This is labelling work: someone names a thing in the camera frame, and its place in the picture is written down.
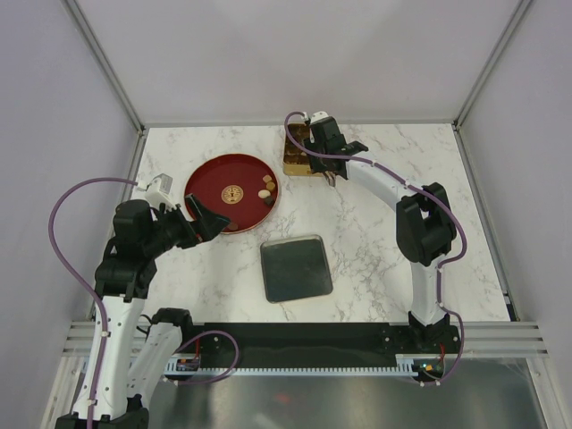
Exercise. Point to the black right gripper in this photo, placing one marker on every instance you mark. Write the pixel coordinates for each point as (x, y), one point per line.
(315, 165)

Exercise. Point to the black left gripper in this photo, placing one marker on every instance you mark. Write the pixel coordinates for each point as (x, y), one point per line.
(206, 226)

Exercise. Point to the cream round chocolate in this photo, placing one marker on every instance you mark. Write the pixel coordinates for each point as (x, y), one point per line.
(263, 193)

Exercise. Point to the silver tin lid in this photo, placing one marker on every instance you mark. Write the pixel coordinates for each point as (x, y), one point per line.
(295, 268)

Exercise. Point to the red round tray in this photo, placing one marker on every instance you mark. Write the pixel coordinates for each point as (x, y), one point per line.
(229, 184)

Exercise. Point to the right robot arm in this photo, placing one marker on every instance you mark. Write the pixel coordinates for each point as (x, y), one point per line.
(424, 230)

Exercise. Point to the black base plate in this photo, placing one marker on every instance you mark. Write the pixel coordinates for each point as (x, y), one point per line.
(317, 343)

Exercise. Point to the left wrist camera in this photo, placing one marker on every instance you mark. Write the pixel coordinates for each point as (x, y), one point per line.
(157, 191)

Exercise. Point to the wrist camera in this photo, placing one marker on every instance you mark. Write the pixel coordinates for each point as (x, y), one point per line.
(157, 191)
(317, 120)

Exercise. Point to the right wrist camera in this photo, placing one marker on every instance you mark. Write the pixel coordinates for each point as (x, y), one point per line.
(317, 120)

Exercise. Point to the white slotted cable duct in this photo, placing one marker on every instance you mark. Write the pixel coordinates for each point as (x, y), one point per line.
(179, 366)

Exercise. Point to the gold chocolate tin box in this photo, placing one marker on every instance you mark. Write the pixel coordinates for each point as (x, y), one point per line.
(296, 162)

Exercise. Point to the aluminium frame rail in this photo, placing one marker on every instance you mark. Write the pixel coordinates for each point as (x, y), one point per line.
(482, 340)

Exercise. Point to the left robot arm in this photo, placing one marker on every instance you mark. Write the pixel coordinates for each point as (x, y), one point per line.
(117, 388)

